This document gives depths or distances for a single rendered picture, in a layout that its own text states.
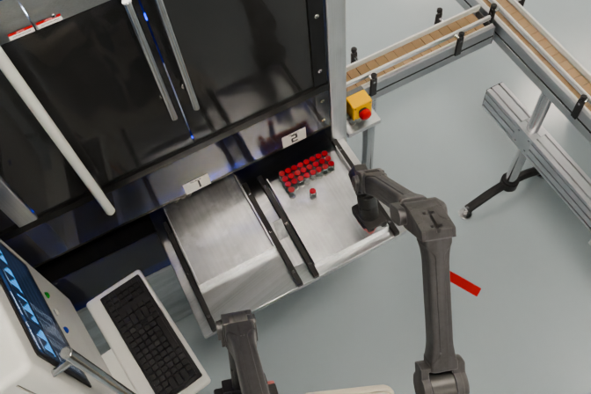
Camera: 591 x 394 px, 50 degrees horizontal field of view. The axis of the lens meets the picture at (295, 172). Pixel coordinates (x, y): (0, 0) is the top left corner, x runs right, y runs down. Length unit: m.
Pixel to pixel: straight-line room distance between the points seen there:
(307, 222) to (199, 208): 0.36
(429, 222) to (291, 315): 1.58
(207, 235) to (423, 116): 1.62
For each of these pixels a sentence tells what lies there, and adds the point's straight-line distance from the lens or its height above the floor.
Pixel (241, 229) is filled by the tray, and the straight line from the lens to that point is 2.05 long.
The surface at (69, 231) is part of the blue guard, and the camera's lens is 1.97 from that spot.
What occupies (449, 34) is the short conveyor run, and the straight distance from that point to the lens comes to 2.38.
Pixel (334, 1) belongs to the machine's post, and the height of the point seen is 1.53.
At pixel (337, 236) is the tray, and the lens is 2.02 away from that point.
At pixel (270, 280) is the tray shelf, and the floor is 0.88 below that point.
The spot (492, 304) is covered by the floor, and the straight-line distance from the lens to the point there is 2.93.
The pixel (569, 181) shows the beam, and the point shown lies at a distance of 2.62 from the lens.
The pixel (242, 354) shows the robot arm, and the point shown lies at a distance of 1.30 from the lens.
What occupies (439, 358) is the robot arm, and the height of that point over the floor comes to 1.31.
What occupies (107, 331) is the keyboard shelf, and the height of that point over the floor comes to 0.80.
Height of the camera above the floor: 2.71
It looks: 59 degrees down
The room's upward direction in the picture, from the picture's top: 8 degrees counter-clockwise
